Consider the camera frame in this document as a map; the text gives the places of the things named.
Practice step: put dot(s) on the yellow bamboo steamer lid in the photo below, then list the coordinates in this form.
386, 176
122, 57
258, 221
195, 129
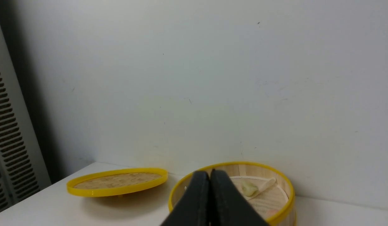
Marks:
117, 182

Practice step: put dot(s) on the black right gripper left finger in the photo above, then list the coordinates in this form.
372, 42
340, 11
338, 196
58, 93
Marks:
192, 208

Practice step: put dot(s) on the grey vented cabinet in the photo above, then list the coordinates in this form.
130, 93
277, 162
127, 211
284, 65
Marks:
22, 168

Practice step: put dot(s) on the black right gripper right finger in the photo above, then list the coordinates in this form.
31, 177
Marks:
227, 206

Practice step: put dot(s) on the green dumpling in steamer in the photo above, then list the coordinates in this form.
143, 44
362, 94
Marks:
249, 189

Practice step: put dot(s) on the yellow bamboo steamer basket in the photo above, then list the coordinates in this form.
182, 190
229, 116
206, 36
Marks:
274, 201

